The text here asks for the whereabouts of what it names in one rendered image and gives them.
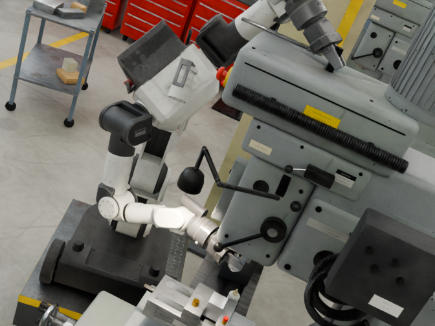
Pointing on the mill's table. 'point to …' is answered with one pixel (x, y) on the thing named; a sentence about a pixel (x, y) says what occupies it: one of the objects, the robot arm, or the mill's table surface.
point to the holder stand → (243, 277)
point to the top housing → (320, 98)
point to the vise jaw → (189, 312)
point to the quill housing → (262, 210)
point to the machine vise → (171, 288)
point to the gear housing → (304, 158)
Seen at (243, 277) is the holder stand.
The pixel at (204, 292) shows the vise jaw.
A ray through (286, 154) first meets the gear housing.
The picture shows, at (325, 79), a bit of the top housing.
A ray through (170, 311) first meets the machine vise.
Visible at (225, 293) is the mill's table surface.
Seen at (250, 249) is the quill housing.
